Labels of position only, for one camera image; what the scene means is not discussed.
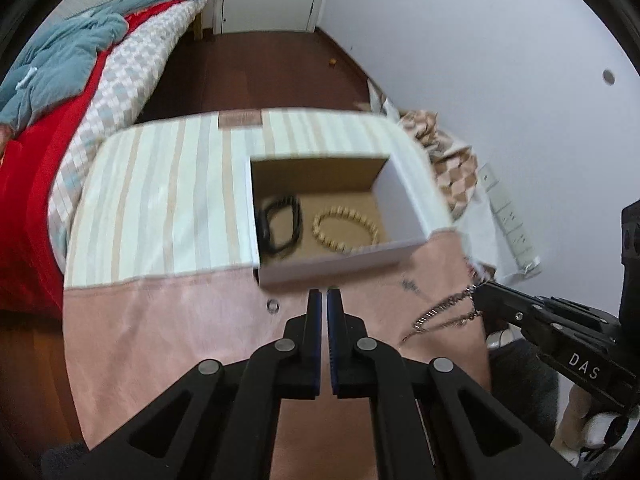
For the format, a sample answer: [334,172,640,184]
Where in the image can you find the white cardboard box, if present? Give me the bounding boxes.
[248,156,430,288]

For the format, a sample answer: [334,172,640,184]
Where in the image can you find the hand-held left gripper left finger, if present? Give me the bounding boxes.
[42,289,323,480]

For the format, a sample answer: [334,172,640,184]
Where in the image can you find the brown checkered cloth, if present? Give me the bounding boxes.
[397,109,480,221]

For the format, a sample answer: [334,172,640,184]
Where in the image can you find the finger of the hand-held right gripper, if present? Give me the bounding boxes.
[473,281,622,347]

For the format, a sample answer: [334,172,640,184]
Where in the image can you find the bed with red blanket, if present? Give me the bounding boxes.
[0,1,190,317]

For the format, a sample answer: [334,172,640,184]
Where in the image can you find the grey checkered quilt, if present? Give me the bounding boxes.
[47,0,210,256]

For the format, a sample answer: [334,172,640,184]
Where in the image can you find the beige beaded bracelet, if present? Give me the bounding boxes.
[312,206,381,252]

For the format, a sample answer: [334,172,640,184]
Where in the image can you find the white shoe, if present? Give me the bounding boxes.
[550,385,632,463]

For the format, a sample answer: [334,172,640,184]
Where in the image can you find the checkered beige cloth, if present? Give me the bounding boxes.
[367,79,501,281]

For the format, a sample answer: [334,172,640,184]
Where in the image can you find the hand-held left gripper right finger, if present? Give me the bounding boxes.
[327,287,582,480]

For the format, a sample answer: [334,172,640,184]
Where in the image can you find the white power strip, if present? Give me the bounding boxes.
[478,162,543,276]

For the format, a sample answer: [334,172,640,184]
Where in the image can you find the dark grey cloth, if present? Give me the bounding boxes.
[487,342,560,446]

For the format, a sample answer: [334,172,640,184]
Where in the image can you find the striped and pink tablecloth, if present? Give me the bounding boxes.
[63,108,493,480]

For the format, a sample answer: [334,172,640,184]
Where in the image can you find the silver chain necklace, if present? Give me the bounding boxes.
[399,284,484,346]

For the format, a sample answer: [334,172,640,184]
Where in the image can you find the black bracelet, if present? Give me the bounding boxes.
[257,195,304,261]

